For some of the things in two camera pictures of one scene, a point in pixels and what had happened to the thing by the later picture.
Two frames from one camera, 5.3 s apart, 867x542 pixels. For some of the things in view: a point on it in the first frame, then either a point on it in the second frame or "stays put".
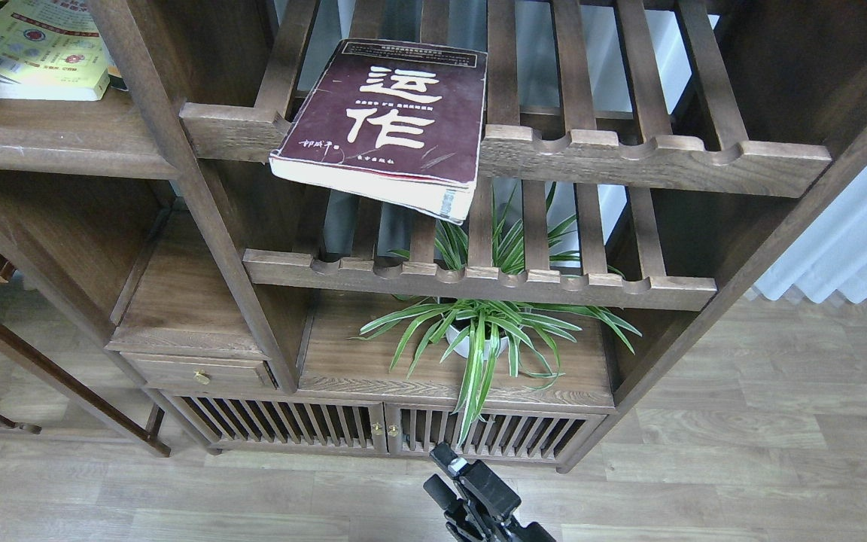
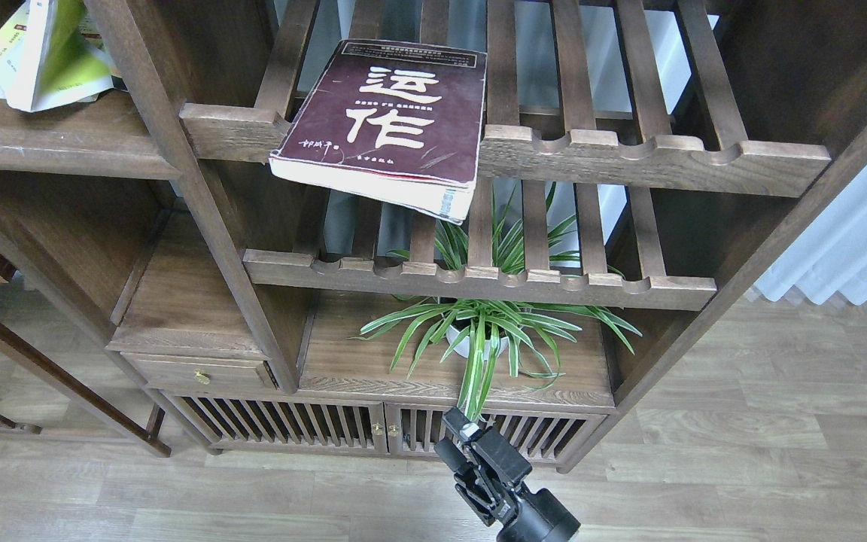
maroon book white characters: x=400 y=123 stays put
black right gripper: x=470 y=525 -> x=536 y=517
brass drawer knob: x=202 y=376 stays put
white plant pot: x=463 y=348 stays put
